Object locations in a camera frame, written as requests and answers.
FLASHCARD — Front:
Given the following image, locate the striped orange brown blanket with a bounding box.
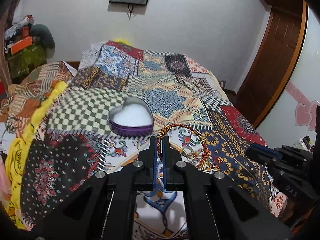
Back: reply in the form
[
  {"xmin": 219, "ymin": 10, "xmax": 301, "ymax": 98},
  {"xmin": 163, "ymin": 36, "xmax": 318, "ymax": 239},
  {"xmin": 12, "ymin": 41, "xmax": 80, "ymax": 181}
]
[{"xmin": 1, "ymin": 61, "xmax": 73, "ymax": 137}]

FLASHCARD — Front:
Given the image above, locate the orange box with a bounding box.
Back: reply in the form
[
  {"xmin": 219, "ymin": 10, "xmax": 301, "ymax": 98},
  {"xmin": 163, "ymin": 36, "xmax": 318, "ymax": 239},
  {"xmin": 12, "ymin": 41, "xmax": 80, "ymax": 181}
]
[{"xmin": 8, "ymin": 36, "xmax": 33, "ymax": 55}]

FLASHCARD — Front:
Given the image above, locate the yellow cloth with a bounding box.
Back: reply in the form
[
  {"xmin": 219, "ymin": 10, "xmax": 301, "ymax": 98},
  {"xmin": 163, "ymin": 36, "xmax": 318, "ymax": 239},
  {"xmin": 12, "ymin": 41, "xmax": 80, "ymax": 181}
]
[{"xmin": 5, "ymin": 81, "xmax": 68, "ymax": 230}]

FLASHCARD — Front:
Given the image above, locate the white sliding door with hearts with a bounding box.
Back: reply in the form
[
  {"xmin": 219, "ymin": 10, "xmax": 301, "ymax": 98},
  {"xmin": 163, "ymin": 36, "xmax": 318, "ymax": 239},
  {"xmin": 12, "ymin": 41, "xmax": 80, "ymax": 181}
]
[{"xmin": 257, "ymin": 8, "xmax": 320, "ymax": 148}]

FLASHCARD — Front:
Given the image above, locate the red woven cord bracelet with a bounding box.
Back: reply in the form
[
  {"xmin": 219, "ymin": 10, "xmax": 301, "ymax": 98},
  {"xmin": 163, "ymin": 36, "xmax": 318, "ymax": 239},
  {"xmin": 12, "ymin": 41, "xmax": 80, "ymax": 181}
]
[{"xmin": 156, "ymin": 123, "xmax": 218, "ymax": 172}]

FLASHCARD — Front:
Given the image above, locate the purple heart-shaped tin box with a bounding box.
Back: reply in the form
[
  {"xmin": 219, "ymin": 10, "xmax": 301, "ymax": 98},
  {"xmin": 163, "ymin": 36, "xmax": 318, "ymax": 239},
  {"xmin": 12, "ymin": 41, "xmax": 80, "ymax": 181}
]
[{"xmin": 108, "ymin": 97, "xmax": 154, "ymax": 137}]

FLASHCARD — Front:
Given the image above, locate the brown striped curtain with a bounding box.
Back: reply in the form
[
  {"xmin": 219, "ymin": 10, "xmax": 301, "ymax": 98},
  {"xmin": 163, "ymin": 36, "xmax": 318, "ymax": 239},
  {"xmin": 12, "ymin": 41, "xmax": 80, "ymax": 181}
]
[{"xmin": 0, "ymin": 0, "xmax": 20, "ymax": 90}]

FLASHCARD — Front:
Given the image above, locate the green patterned cloth-covered stand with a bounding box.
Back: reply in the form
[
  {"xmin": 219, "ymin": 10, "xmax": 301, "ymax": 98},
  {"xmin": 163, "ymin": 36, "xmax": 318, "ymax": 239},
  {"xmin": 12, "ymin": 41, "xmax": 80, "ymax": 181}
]
[{"xmin": 7, "ymin": 43, "xmax": 46, "ymax": 78}]

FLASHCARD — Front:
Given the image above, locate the brown wooden wardrobe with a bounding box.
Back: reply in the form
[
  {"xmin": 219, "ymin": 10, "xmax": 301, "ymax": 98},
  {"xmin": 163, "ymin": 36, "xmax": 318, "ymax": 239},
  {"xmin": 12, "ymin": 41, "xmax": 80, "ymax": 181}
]
[{"xmin": 236, "ymin": 0, "xmax": 308, "ymax": 128}]

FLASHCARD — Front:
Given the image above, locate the grey green plush pillow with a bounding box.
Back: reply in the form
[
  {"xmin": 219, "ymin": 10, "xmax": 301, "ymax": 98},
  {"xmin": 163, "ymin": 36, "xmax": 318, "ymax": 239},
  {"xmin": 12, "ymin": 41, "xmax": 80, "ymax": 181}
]
[{"xmin": 30, "ymin": 24, "xmax": 55, "ymax": 49}]

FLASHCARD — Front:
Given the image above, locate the colourful patchwork bedspread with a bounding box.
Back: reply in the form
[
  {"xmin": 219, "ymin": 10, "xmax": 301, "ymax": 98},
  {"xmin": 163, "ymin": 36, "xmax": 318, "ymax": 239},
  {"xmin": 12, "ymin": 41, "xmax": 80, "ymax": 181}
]
[{"xmin": 19, "ymin": 41, "xmax": 287, "ymax": 230}]

